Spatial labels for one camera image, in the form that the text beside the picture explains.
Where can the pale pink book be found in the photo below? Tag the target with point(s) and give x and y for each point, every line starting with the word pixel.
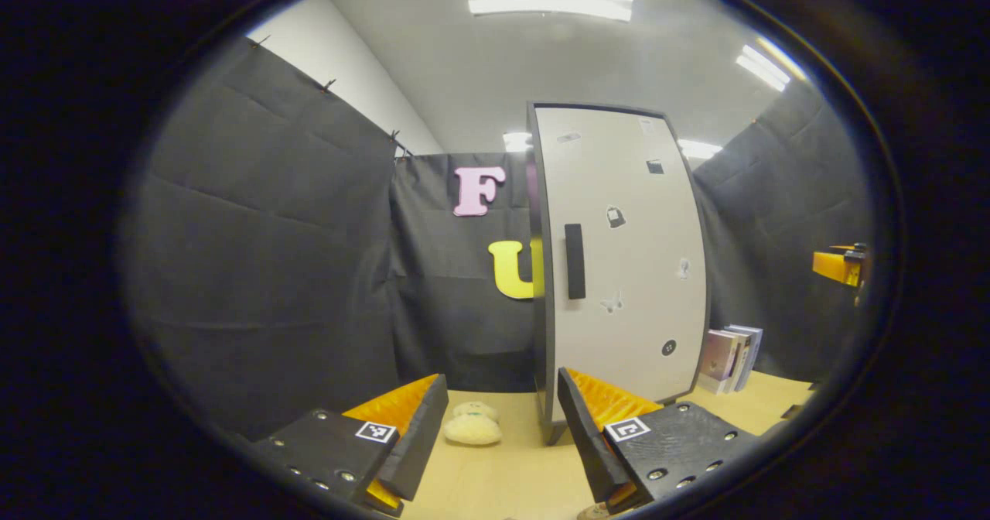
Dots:
pixel 718 357

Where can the black backdrop cloth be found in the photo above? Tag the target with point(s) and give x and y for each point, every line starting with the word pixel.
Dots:
pixel 271 234

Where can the blue grey book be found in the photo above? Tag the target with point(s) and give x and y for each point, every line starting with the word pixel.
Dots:
pixel 756 350

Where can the white cabinet door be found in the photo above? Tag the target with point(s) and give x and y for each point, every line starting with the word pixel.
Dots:
pixel 634 326

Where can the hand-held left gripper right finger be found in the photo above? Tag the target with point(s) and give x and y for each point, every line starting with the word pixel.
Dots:
pixel 588 443

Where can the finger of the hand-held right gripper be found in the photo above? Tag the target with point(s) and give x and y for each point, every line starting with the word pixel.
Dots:
pixel 835 267

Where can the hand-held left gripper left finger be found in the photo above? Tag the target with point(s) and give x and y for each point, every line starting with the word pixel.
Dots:
pixel 421 443

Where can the tan spine book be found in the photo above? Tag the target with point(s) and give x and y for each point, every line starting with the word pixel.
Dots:
pixel 742 357

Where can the cream plush toy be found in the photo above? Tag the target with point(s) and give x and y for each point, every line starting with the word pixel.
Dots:
pixel 473 431

